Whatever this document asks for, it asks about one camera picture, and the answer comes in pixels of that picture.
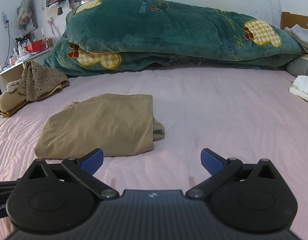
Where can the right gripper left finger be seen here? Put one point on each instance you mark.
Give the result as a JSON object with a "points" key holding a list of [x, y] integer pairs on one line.
{"points": [[58, 197]]}

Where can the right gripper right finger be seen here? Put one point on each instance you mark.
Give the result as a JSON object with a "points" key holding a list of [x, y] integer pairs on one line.
{"points": [[247, 197]]}

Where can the tan t-shirt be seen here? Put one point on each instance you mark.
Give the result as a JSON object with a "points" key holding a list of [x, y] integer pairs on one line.
{"points": [[119, 125]]}

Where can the brown speckled folded cloth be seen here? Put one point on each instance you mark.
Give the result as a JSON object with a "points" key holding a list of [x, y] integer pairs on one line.
{"points": [[36, 84]]}

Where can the cluttered side desk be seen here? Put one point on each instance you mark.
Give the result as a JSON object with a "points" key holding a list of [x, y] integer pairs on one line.
{"points": [[15, 72]]}

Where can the white folded cloth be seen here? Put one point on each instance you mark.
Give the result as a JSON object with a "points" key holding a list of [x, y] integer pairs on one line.
{"points": [[300, 87]]}

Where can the grey pillow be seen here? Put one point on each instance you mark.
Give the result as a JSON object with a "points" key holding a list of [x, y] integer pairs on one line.
{"points": [[298, 66]]}

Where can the red box on desk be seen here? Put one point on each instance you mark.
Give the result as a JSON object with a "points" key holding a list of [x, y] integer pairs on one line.
{"points": [[37, 46]]}

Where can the grey folded garment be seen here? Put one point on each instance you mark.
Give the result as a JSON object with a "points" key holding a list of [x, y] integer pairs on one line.
{"points": [[299, 34]]}

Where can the hanging bag with pictures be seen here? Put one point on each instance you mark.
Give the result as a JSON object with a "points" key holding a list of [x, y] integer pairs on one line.
{"points": [[26, 17]]}

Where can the green plush blanket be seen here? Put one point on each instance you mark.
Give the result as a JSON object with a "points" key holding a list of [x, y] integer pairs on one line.
{"points": [[105, 36]]}

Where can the wooden headboard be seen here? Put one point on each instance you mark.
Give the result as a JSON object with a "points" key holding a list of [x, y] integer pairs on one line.
{"points": [[289, 20]]}

